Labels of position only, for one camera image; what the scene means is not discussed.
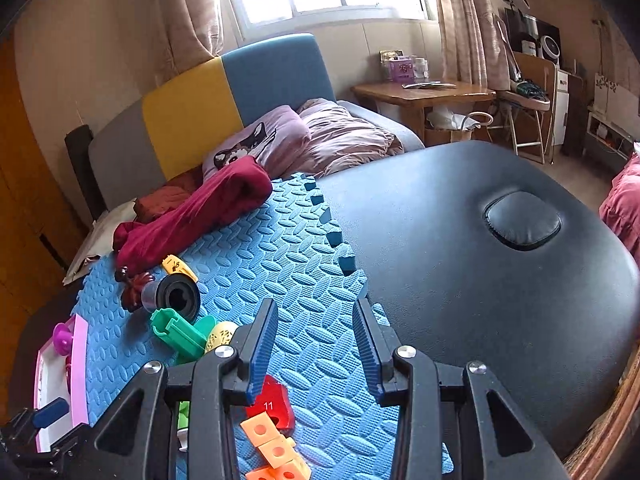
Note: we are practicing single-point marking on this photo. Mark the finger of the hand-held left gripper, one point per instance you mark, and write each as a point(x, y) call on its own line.
point(70, 439)
point(52, 410)

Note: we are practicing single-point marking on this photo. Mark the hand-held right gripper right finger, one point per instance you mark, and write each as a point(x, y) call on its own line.
point(369, 355)

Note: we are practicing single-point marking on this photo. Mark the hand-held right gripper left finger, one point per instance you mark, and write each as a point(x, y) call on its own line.
point(262, 350)

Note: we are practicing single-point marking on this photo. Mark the yellow carved egg-shaped shell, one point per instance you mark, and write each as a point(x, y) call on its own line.
point(220, 337)

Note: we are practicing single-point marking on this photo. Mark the pink tray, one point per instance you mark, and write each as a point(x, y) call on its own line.
point(79, 360)

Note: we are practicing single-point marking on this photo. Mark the red puzzle piece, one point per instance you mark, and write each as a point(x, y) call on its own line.
point(272, 405)

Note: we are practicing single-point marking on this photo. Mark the purple suction cup toy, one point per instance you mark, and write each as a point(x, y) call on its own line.
point(62, 337)

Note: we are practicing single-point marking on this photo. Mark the blue foam mat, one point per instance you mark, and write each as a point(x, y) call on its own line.
point(280, 260)

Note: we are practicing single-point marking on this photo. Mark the light green plastic piece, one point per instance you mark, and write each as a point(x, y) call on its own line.
point(184, 412)

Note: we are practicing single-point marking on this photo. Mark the black cylinder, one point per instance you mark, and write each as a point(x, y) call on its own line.
point(175, 297)

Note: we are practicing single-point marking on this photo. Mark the black padded massage table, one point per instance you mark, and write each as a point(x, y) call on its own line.
point(450, 285)

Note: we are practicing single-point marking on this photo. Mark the white plastic piece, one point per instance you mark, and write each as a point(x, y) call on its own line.
point(182, 440)

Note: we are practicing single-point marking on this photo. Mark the yellow plastic toy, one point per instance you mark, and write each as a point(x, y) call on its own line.
point(180, 267)

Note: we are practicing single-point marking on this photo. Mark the dark red flower-shaped piece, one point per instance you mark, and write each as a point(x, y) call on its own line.
point(135, 287)

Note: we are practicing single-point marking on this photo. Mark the maroon cloth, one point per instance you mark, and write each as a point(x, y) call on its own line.
point(200, 210)

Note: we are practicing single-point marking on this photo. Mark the dark red folded cloth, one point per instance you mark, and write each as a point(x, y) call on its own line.
point(160, 200)

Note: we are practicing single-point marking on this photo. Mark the black face hole cushion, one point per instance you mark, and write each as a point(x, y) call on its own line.
point(522, 220)

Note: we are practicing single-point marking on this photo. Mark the purple dog print pillow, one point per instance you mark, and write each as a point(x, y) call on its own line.
point(280, 135)

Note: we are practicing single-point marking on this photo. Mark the pink duvet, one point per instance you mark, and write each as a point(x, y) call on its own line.
point(345, 140)

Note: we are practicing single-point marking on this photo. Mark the grey bed mattress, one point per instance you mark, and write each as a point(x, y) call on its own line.
point(400, 135)

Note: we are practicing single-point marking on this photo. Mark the wooden wardrobe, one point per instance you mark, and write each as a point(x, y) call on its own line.
point(25, 185)

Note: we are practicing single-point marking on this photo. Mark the black upholstered panel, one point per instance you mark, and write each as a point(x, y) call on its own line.
point(82, 170)

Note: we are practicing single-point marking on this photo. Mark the grey yellow blue headboard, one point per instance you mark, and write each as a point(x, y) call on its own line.
point(190, 110)

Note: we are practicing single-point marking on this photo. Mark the brown wooden furniture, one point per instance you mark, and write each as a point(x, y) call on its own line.
point(610, 435)

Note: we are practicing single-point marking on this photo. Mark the wooden desk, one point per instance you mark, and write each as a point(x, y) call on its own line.
point(425, 94)

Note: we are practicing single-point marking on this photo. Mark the magazines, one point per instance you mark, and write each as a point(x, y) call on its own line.
point(430, 84)

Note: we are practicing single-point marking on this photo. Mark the purple box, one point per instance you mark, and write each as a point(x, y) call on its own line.
point(400, 70)

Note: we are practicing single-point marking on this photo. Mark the clear container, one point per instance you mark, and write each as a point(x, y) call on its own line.
point(421, 69)

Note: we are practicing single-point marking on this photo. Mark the pink bedding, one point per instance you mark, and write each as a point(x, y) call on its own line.
point(625, 205)

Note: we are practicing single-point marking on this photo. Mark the folding chair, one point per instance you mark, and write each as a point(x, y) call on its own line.
point(525, 102)

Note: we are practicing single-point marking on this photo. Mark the white cabinet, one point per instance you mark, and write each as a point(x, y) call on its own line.
point(561, 105)

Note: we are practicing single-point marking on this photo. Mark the white low shelf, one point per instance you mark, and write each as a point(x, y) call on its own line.
point(607, 135)

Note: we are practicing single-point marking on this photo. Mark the beige patterned curtain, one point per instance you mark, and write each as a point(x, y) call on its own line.
point(185, 10)
point(460, 25)

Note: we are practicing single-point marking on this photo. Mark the white fan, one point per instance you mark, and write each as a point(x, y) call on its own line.
point(548, 46)

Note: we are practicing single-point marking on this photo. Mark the black monitor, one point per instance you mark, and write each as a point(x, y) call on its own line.
point(517, 25)

